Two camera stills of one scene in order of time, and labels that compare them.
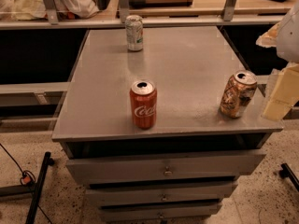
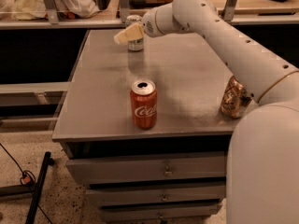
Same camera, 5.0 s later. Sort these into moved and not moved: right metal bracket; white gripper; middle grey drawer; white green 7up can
Moved: white gripper
Not moved: middle grey drawer; right metal bracket; white green 7up can
